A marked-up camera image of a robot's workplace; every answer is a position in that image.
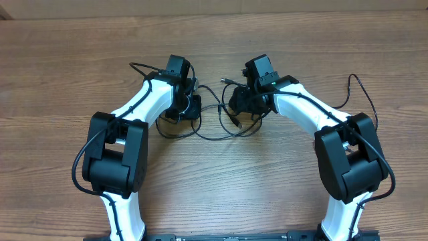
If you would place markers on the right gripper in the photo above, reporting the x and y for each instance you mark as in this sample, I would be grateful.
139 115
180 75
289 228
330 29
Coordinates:
241 104

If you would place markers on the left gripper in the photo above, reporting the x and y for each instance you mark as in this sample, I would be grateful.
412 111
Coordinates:
193 114

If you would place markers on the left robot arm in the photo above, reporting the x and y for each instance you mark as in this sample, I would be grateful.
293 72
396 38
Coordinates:
115 154

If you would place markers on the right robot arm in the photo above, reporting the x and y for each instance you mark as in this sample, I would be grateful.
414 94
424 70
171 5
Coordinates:
351 162

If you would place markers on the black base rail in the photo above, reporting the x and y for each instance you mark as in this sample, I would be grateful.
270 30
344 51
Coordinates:
230 237

